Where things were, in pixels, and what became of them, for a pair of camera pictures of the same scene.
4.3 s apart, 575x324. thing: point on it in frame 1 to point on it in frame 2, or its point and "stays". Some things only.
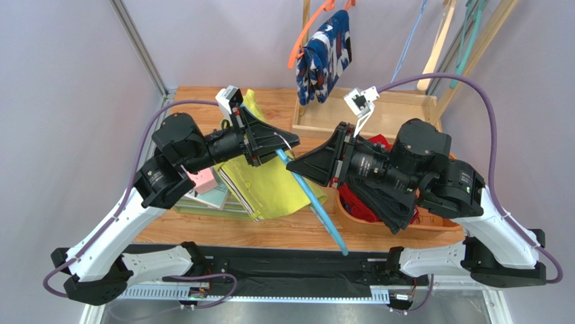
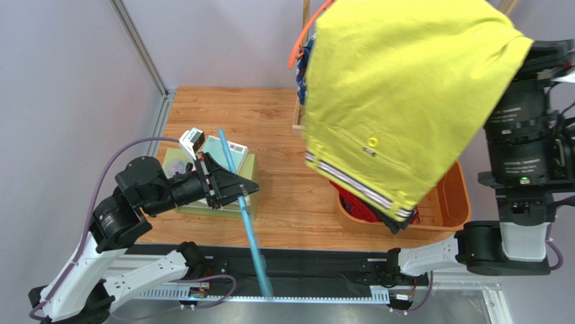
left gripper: x=262 y=138 to x=225 y=187
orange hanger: x=299 y=50 stays
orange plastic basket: x=425 y=220 stays
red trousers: x=351 y=204 stays
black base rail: x=287 y=273 stays
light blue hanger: x=318 y=207 to x=256 y=253
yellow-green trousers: x=268 y=189 to x=395 y=88
